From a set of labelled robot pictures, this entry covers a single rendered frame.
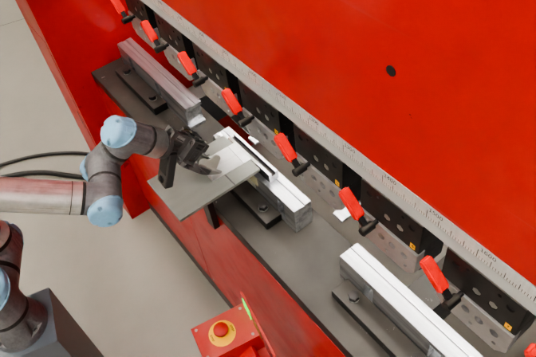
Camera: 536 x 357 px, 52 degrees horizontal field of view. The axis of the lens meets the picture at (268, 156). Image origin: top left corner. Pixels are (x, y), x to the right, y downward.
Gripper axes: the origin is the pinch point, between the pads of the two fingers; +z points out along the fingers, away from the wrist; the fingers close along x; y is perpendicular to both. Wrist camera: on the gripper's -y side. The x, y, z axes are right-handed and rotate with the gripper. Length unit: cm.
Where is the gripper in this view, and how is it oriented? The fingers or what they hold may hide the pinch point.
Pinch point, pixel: (210, 166)
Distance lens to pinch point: 152.6
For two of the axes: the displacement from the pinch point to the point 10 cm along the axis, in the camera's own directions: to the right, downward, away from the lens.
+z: 6.1, 2.1, 7.7
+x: -5.7, -5.6, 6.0
